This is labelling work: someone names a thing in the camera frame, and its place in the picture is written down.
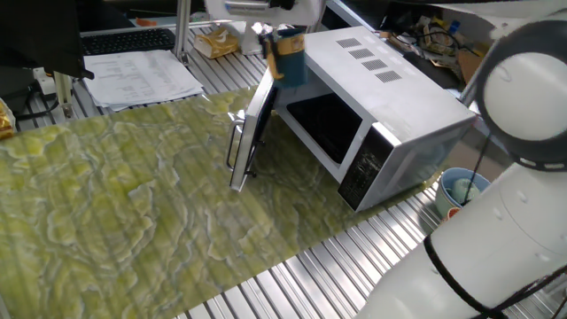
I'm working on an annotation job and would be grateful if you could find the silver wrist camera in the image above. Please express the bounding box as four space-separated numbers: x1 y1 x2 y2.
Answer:
223 0 272 12

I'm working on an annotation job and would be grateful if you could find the silver microwave oven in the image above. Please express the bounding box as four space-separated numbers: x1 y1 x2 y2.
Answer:
272 25 478 213

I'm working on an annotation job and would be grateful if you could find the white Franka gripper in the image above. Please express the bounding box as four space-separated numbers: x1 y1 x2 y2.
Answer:
206 0 327 67

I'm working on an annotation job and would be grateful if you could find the green marble pattern mat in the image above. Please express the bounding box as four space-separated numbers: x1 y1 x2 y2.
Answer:
0 85 444 319

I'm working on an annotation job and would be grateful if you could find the white power strip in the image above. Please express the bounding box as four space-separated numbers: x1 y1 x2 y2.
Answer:
33 66 57 97

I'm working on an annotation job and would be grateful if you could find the aluminium frame post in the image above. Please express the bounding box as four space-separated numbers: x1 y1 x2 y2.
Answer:
173 0 192 66
460 74 482 105

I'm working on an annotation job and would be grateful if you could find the white printed paper stack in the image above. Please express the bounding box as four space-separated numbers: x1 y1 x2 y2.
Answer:
82 49 205 112

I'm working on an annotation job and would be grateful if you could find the short aluminium post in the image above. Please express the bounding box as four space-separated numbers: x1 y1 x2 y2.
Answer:
52 70 74 120

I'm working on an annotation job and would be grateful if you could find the black glass microwave door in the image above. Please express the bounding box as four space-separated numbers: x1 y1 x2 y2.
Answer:
225 66 280 192

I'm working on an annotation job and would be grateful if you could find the brown cardboard box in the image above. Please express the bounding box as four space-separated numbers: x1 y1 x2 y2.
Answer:
455 48 488 85

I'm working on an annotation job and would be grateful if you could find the black monitor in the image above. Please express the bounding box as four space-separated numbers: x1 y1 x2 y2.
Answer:
0 0 96 81

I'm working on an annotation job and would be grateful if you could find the pale green mug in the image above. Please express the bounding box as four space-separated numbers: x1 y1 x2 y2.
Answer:
450 177 482 205

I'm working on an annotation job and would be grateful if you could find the golden snack bag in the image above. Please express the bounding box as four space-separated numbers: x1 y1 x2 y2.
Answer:
0 97 17 141

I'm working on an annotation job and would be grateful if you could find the black keyboard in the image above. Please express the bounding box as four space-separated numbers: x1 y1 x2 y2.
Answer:
81 27 177 57

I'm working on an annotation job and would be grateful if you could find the stack of light blue cups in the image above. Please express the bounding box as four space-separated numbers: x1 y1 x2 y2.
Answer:
434 167 492 218

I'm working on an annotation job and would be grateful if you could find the teal mug with yellow handle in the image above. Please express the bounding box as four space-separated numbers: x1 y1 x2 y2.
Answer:
265 25 308 89

